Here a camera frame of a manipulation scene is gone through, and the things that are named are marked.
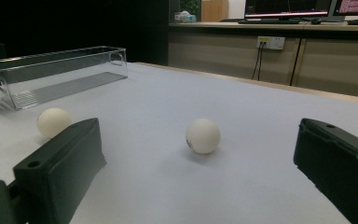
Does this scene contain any white egg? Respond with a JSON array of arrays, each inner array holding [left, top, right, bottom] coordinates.
[[36, 107, 73, 139], [185, 118, 222, 156]]

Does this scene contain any green plant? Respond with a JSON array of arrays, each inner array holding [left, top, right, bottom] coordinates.
[[180, 0, 201, 17]]

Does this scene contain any computer monitor with bright screen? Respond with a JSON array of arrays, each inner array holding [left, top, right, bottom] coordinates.
[[334, 0, 358, 17]]

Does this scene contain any brown wooden box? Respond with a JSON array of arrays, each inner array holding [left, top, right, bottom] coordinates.
[[200, 0, 229, 22]]

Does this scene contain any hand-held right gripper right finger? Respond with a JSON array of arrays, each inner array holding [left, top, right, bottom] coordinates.
[[293, 118, 358, 224]]

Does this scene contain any clear plastic bin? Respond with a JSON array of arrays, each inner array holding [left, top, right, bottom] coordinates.
[[0, 45, 129, 111]]

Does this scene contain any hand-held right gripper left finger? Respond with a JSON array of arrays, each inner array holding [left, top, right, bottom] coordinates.
[[13, 117, 107, 224]]

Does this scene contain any black power cable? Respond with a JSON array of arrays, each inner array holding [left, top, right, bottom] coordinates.
[[251, 42, 265, 80], [256, 42, 267, 81]]

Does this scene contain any tissue pack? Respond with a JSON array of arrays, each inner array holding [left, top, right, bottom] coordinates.
[[173, 10, 198, 23]]

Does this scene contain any white wall socket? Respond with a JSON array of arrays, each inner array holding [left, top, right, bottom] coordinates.
[[256, 35, 286, 50]]

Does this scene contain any long wooden office desk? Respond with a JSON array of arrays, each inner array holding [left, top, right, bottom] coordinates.
[[168, 21, 358, 100]]

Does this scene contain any wide computer monitor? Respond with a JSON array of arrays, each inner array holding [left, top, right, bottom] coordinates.
[[244, 0, 333, 20]]

